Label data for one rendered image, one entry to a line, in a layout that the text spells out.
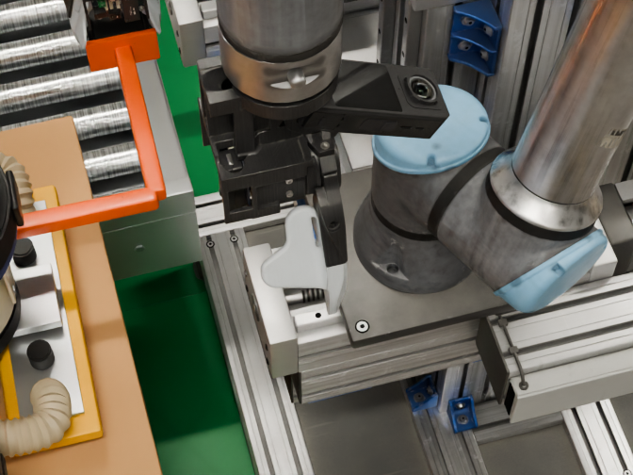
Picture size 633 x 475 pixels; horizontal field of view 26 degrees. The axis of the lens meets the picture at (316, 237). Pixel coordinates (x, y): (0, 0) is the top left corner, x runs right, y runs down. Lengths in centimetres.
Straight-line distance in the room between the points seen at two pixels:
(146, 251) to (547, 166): 109
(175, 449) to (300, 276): 168
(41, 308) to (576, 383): 62
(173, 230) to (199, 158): 72
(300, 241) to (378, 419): 147
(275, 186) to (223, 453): 171
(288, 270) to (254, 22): 23
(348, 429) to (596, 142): 121
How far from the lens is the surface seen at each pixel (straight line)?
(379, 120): 90
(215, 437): 261
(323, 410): 240
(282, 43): 79
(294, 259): 94
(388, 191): 144
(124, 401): 161
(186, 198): 216
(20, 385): 157
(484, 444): 239
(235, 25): 79
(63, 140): 181
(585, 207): 134
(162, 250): 227
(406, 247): 150
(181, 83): 306
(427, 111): 92
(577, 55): 123
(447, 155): 137
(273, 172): 89
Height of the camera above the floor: 238
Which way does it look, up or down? 58 degrees down
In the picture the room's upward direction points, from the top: straight up
